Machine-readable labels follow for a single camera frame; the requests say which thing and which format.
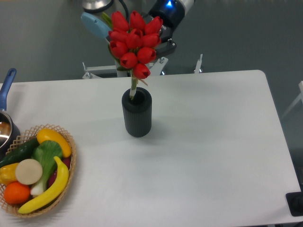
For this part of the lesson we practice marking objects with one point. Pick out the orange fruit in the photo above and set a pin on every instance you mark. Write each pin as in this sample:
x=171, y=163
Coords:
x=16, y=193

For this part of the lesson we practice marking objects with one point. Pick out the dark grey ribbed vase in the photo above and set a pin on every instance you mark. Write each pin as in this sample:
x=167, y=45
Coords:
x=137, y=112

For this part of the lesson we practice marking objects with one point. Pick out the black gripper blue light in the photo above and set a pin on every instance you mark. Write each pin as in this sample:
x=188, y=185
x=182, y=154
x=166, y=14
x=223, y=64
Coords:
x=171, y=12

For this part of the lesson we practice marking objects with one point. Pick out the green bok choy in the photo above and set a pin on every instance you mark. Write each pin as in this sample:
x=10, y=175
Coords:
x=45, y=154

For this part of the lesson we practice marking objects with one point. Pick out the yellow banana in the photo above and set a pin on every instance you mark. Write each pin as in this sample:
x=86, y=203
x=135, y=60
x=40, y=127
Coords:
x=51, y=193

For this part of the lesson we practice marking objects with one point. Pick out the black device at table edge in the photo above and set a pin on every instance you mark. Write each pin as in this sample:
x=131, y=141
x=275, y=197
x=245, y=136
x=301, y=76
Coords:
x=295, y=203

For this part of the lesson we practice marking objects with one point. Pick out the red tulip bouquet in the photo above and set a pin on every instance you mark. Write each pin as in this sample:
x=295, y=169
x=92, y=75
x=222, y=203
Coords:
x=132, y=43

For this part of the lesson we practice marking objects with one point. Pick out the green cucumber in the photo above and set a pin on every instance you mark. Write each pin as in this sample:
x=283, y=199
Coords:
x=24, y=151

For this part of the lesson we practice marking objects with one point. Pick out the white furniture piece right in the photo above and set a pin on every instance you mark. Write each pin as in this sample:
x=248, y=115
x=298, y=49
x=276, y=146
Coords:
x=298, y=99

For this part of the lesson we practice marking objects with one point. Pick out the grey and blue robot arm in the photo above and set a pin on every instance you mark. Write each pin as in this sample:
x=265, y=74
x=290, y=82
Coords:
x=101, y=28

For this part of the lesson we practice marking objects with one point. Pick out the purple eggplant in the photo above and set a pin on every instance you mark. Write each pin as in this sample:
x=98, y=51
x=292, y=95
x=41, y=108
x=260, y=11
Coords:
x=67, y=162

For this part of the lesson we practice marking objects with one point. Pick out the woven wicker basket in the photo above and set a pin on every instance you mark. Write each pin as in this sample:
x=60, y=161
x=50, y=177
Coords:
x=24, y=137

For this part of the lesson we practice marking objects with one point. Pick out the blue handled saucepan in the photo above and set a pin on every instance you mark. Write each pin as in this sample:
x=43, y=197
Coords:
x=8, y=129

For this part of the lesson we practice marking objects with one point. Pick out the yellow bell pepper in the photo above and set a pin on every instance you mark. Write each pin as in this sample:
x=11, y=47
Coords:
x=7, y=174

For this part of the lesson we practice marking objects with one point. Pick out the beige round disc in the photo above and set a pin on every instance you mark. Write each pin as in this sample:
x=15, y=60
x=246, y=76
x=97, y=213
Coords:
x=28, y=171

